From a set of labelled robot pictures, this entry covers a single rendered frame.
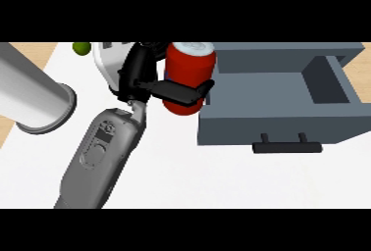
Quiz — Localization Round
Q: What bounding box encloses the red can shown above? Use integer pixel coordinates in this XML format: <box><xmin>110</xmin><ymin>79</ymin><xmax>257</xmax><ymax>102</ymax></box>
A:
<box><xmin>161</xmin><ymin>42</ymin><xmax>217</xmax><ymax>117</ymax></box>

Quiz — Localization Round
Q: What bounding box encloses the grey cabinet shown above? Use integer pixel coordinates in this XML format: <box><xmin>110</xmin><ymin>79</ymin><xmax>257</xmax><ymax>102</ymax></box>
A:
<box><xmin>209</xmin><ymin>42</ymin><xmax>366</xmax><ymax>75</ymax></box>

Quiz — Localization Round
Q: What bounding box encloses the white rounded appliance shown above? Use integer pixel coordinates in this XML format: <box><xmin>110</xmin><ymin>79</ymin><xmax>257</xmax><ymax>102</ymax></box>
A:
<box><xmin>91</xmin><ymin>42</ymin><xmax>168</xmax><ymax>99</ymax></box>

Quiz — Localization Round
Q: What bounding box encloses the black drawer handle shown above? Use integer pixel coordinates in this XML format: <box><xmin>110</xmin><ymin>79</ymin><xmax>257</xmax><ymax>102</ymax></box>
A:
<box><xmin>251</xmin><ymin>131</ymin><xmax>325</xmax><ymax>154</ymax></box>

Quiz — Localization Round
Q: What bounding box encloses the green fruit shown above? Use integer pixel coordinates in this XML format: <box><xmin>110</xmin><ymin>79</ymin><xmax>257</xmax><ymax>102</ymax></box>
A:
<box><xmin>70</xmin><ymin>42</ymin><xmax>93</xmax><ymax>57</ymax></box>

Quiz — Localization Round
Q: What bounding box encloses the grey drawer front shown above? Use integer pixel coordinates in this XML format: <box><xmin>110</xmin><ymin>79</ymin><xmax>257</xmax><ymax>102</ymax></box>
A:
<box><xmin>195</xmin><ymin>102</ymin><xmax>371</xmax><ymax>147</ymax></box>

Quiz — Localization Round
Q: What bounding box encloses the grey drawer box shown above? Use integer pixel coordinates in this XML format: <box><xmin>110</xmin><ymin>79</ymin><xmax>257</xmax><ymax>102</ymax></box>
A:
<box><xmin>200</xmin><ymin>55</ymin><xmax>365</xmax><ymax>112</ymax></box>

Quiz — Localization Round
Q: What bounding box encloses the white cylinder with grey rim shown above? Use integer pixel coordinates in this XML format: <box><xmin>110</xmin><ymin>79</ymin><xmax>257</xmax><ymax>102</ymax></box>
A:
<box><xmin>0</xmin><ymin>42</ymin><xmax>78</xmax><ymax>135</ymax></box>

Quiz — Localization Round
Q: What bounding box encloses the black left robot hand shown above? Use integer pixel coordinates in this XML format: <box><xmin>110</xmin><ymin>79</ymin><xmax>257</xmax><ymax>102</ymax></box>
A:
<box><xmin>113</xmin><ymin>42</ymin><xmax>217</xmax><ymax>107</ymax></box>

